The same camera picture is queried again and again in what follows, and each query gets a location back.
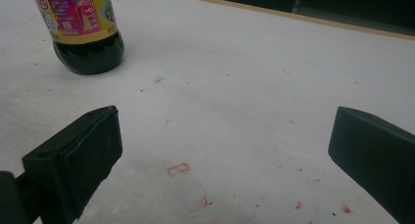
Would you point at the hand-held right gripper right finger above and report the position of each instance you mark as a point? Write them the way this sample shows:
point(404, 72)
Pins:
point(375, 155)

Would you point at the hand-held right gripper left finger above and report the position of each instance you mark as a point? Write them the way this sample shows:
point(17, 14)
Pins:
point(81, 155)

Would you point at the dark bottle with yellow label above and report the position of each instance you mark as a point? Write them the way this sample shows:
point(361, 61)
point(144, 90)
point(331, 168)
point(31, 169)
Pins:
point(84, 31)

